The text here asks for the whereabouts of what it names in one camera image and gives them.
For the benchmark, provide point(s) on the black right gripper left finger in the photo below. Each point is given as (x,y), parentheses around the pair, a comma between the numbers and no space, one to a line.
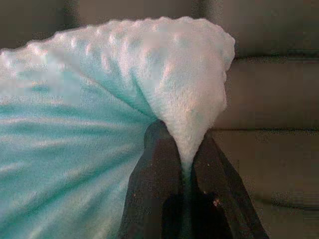
(154,179)

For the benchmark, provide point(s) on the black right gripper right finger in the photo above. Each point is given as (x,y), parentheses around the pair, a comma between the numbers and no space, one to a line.
(219,189)

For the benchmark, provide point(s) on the teal dotted pillow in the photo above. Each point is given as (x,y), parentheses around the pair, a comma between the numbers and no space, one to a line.
(99,112)

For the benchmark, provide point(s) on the green leather sofa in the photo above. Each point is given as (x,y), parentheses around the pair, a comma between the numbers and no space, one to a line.
(274,99)

